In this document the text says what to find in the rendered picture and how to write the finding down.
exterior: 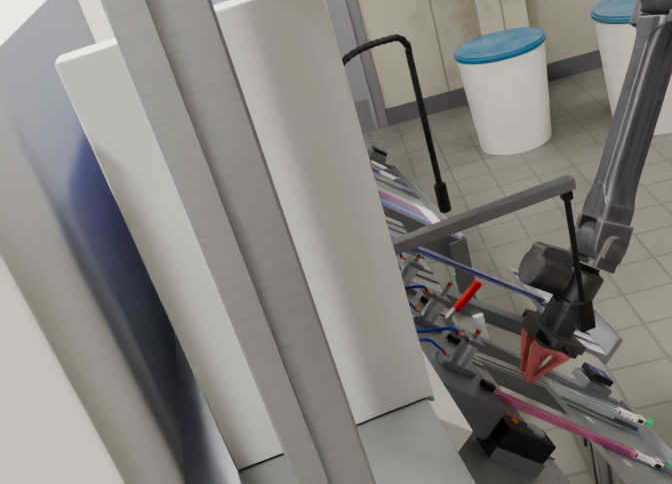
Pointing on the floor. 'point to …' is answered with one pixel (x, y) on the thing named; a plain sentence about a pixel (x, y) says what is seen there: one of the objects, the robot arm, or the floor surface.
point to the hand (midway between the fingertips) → (528, 375)
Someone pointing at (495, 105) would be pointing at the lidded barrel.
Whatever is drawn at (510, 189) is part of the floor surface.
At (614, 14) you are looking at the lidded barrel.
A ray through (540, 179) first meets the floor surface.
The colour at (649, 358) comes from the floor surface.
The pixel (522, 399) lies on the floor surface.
